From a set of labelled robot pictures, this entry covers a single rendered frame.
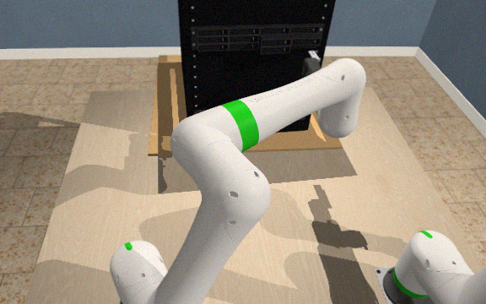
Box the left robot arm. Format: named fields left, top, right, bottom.
left=110, top=58, right=366, bottom=304

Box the tan wooden base board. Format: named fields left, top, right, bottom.
left=148, top=55, right=343, bottom=156

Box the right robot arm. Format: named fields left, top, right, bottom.
left=383, top=231, right=486, bottom=304

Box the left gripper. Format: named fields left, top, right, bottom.
left=301, top=51, right=321, bottom=78

